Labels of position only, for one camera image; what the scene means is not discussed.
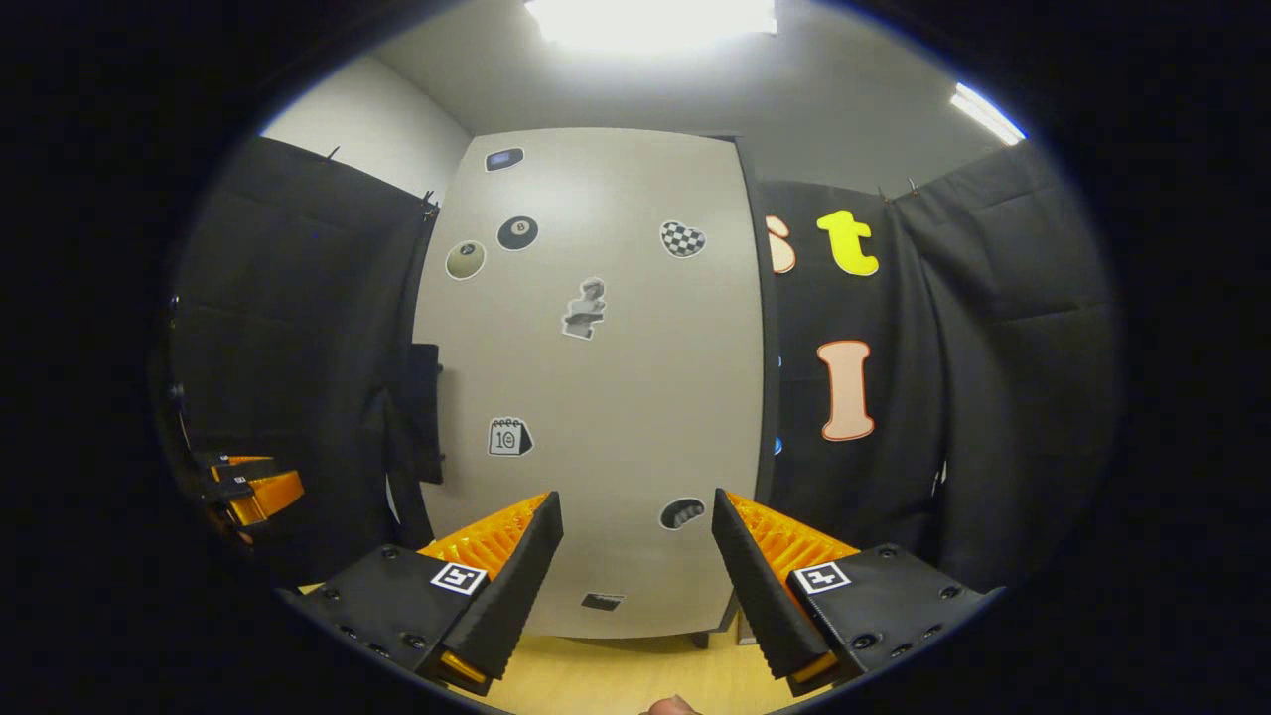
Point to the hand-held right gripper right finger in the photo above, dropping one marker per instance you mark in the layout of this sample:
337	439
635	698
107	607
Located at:
765	596

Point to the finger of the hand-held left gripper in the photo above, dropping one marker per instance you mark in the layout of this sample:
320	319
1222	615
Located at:
273	495
243	461

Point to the narrow ceiling light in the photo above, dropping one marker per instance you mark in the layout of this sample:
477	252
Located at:
986	112

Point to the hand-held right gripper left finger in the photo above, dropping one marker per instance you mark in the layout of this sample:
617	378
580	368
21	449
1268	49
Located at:
516	596

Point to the large ceiling light panel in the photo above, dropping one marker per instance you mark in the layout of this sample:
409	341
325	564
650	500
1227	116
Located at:
650	22

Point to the grey cabinet door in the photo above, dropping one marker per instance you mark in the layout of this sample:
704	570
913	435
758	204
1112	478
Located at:
596	397

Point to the black backdrop cloth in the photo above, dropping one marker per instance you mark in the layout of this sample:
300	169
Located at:
993	397

